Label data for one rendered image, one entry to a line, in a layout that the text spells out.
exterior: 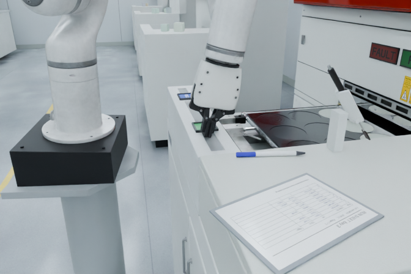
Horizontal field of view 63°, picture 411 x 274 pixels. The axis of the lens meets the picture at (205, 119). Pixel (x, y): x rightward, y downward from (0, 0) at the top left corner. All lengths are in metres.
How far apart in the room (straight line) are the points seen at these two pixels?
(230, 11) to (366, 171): 0.39
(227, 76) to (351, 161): 0.30
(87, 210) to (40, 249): 1.09
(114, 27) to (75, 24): 7.84
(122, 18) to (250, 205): 8.31
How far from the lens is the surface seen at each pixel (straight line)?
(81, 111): 0.92
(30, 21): 9.00
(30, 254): 2.09
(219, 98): 0.73
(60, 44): 0.88
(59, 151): 0.89
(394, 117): 1.12
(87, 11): 0.92
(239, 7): 0.69
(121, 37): 8.78
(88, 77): 0.90
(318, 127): 1.05
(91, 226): 1.06
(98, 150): 0.87
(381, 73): 1.17
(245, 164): 0.65
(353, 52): 1.27
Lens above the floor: 1.27
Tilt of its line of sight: 21 degrees down
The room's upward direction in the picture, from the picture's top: straight up
